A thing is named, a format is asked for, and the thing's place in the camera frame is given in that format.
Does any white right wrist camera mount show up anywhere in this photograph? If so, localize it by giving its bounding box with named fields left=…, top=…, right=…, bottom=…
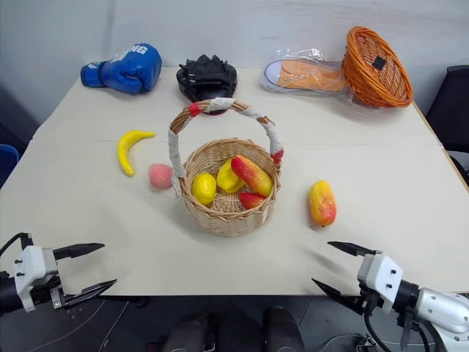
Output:
left=356, top=252, right=405, bottom=306

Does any blue boxing glove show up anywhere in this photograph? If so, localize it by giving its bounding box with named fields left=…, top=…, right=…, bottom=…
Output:
left=80, top=43, right=163, bottom=96

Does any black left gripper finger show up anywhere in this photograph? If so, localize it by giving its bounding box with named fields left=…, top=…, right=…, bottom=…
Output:
left=53, top=242, right=106, bottom=262
left=64, top=279, right=119, bottom=309

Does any pink toy peach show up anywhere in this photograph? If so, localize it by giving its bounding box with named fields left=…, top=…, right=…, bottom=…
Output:
left=147, top=163, right=174, bottom=191

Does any yellow toy banana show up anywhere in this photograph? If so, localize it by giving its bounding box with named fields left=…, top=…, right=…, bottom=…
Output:
left=117, top=130, right=156, bottom=177

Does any orange canvas sneaker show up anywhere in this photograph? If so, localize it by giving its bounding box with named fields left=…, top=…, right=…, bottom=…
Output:
left=262, top=58, right=349, bottom=94

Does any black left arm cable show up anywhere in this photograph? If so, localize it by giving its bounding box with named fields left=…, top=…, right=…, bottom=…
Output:
left=0, top=232, right=36, bottom=258

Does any clear plastic bag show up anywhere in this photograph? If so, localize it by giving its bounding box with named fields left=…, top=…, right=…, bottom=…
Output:
left=259, top=45, right=355, bottom=104

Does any tan wicker basket with handle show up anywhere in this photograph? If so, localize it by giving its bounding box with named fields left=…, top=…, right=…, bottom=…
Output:
left=168, top=98, right=286, bottom=238

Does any red yellow toy mango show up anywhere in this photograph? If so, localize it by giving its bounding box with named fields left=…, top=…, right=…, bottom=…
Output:
left=230, top=154, right=274, bottom=197

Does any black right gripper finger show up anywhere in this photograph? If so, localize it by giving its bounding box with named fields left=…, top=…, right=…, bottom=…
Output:
left=327, top=241, right=383, bottom=258
left=311, top=278, right=368, bottom=316

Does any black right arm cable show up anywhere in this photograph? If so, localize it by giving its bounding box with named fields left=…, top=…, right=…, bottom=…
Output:
left=353, top=313, right=417, bottom=352

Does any yellow ridged toy fruit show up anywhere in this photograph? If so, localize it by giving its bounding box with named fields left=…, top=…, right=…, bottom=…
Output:
left=215, top=158, right=247, bottom=194

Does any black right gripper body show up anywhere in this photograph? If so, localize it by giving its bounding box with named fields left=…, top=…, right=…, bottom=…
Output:
left=360, top=287, right=390, bottom=317

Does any blue bin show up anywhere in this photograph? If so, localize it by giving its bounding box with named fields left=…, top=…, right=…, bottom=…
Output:
left=0, top=143, right=20, bottom=188

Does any orange wicker basket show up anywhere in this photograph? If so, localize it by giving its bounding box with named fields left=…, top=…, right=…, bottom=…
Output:
left=341, top=25, right=415, bottom=109

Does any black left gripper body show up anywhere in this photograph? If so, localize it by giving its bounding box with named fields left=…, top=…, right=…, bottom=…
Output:
left=22, top=275, right=71, bottom=311

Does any black leather glove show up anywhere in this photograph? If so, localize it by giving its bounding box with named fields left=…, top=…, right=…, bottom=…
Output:
left=175, top=54, right=240, bottom=103

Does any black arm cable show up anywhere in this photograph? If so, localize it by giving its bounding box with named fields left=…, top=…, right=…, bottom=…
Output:
left=353, top=313, right=417, bottom=352
left=0, top=232, right=36, bottom=258

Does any yellow toy lemon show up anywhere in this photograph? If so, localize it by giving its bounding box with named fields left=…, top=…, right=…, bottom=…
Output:
left=191, top=172, right=218, bottom=207

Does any yellow orange toy mango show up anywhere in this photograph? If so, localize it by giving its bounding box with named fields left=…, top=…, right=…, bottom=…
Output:
left=308, top=179, right=338, bottom=229

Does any red pepper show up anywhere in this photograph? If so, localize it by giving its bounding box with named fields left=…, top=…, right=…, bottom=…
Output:
left=238, top=191, right=267, bottom=210

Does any black chair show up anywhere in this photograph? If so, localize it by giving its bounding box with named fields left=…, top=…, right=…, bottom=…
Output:
left=426, top=65, right=469, bottom=152

